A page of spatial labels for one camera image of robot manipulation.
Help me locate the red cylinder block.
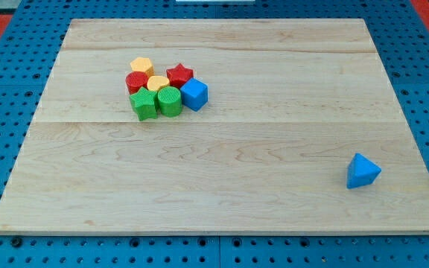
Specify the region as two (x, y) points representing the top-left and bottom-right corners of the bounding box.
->
(125, 71), (148, 95)

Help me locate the red star block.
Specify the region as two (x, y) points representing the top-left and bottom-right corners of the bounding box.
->
(166, 63), (194, 89)

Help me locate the green cylinder block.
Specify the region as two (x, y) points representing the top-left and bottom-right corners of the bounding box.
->
(158, 86), (182, 118)

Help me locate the green star block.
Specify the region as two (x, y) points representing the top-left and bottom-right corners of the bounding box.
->
(130, 87), (159, 121)

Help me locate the blue triangle block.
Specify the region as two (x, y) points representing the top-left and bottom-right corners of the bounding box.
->
(346, 153), (382, 189)

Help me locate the yellow heart block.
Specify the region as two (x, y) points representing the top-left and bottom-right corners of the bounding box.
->
(147, 75), (170, 92)

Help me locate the yellow hexagon block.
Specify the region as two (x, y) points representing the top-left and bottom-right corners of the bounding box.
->
(130, 57), (155, 77)

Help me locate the light wooden board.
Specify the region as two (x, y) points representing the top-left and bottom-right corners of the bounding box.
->
(0, 19), (429, 236)

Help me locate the blue cube block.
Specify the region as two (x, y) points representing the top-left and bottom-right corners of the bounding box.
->
(180, 77), (209, 111)

